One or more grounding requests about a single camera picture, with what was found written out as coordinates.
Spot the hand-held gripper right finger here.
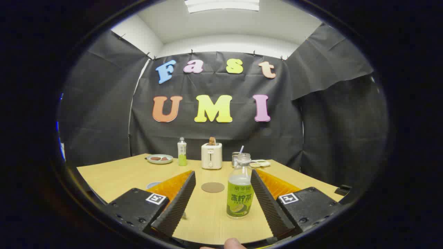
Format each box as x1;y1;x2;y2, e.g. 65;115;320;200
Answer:
251;169;344;239

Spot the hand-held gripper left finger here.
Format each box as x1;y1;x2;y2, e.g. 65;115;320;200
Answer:
104;170;196;238

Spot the juice bottle green label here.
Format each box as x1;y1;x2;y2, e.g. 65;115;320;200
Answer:
226;153;255;219

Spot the white cup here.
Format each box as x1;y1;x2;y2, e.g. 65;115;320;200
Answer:
147;181;188;220

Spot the round brown coaster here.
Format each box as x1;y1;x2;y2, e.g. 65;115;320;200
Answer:
201;182;225;193

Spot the capped green label bottle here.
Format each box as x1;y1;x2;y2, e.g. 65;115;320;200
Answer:
177;137;188;166

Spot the white toaster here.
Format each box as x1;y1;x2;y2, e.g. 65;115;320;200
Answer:
201;142;223;170

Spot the wooden table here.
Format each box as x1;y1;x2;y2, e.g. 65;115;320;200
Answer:
77;154;345;245

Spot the black backdrop cloth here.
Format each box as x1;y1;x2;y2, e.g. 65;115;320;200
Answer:
59;24;388;194

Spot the ceiling light panel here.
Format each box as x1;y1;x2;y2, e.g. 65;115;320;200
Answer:
184;0;260;13

